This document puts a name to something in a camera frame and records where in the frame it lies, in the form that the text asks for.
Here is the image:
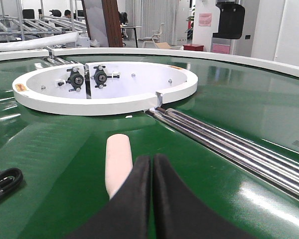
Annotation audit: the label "red bin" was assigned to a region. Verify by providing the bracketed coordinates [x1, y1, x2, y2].
[183, 44, 204, 51]

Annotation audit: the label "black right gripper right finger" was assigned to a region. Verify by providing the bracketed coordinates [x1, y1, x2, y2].
[152, 154, 252, 239]

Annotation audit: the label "white foam roll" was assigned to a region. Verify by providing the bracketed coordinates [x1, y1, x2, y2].
[0, 32, 79, 52]

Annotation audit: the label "black bearing block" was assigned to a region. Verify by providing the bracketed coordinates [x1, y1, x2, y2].
[93, 65, 120, 89]
[66, 67, 84, 92]

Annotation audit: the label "grey roller conveyor rack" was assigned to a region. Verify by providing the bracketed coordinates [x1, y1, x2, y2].
[0, 15, 87, 43]

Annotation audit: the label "left black bearing block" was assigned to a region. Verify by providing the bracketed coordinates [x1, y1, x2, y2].
[66, 67, 84, 92]

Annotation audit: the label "white rim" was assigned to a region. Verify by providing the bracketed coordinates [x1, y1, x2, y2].
[0, 49, 49, 61]
[52, 47, 299, 78]

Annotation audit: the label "steel conveyor rollers left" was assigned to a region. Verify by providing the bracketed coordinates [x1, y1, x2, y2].
[43, 46, 79, 66]

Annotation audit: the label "white chair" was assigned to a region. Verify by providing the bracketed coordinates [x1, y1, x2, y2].
[142, 22, 165, 48]

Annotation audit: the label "pink wall notice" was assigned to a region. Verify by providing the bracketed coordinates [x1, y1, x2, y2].
[199, 13, 212, 27]

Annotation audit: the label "steel conveyor rollers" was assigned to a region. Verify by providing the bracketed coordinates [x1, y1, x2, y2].
[146, 108, 299, 200]
[43, 46, 79, 66]

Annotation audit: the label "pink hand brush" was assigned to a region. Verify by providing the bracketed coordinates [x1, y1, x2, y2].
[105, 134, 133, 199]

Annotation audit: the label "white outer rim left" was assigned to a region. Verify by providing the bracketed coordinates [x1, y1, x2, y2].
[0, 49, 49, 61]

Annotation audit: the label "white outer rim right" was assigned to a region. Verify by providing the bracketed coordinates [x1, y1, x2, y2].
[52, 47, 299, 78]

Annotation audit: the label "steel conveyor rollers right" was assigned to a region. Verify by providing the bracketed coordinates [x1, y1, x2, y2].
[146, 108, 299, 200]

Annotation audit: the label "black cable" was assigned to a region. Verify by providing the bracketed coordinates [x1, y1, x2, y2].
[0, 167, 24, 208]

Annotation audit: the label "brown wooden pillar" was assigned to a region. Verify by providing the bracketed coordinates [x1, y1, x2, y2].
[102, 0, 123, 47]

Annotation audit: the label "white inner conveyor ring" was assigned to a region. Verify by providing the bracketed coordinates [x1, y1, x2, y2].
[11, 61, 198, 117]

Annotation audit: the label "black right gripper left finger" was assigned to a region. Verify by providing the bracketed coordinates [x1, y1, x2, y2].
[66, 155, 151, 239]

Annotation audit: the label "right black bearing block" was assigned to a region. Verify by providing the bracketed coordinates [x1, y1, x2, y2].
[93, 65, 120, 89]

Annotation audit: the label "green conveyor belt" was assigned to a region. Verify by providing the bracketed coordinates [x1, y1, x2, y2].
[0, 54, 299, 239]

